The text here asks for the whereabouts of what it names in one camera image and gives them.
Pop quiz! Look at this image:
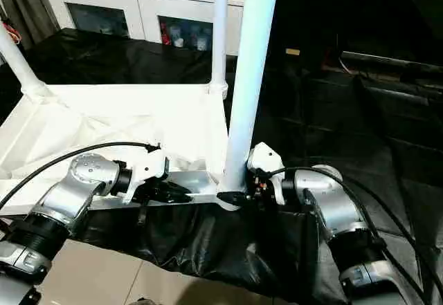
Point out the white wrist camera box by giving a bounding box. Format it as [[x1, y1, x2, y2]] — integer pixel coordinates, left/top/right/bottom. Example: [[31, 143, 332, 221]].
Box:
[[123, 144, 171, 205], [247, 141, 287, 207]]

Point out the red wire bundle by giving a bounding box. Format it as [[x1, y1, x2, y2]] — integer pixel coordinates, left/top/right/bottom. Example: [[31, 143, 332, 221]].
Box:
[[3, 21, 22, 44]]

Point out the white plastic table top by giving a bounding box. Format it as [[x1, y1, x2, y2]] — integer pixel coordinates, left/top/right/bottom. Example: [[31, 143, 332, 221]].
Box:
[[0, 82, 249, 216]]

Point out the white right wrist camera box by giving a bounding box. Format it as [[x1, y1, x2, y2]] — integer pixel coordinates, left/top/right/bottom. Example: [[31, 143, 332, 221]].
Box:
[[247, 141, 287, 207]]

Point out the white sideboard cabinet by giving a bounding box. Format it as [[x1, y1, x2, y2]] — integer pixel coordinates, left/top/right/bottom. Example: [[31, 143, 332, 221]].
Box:
[[39, 0, 247, 57]]

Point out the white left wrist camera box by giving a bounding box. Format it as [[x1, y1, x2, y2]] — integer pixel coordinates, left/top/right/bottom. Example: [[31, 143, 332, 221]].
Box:
[[123, 144, 171, 205]]

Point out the white patterned jug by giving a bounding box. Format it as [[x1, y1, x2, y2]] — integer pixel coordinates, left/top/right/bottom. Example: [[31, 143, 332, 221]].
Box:
[[195, 30, 209, 51]]

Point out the grey curtain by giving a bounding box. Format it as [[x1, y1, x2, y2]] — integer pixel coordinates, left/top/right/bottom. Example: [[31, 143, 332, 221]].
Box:
[[0, 0, 60, 49]]

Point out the black work mat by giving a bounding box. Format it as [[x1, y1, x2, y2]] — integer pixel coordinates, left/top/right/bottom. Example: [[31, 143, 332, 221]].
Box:
[[0, 26, 443, 305]]

